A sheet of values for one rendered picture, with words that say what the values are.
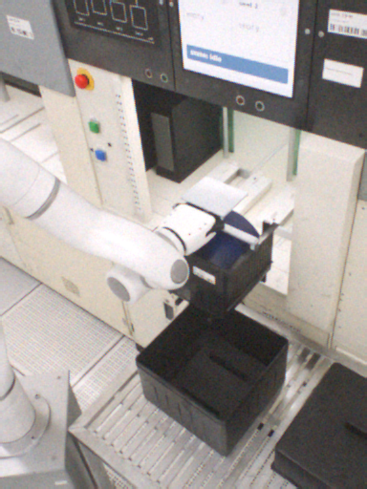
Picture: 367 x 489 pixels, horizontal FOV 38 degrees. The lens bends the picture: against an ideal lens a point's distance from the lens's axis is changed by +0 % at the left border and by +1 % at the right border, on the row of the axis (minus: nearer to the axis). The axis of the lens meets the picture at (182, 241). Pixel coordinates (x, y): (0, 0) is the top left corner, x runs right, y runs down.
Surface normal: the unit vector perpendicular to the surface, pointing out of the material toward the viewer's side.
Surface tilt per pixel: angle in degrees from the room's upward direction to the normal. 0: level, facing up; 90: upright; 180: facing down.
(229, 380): 0
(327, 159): 90
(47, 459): 0
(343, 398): 0
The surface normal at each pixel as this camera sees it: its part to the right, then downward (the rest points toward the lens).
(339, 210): -0.62, 0.58
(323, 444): -0.08, -0.72
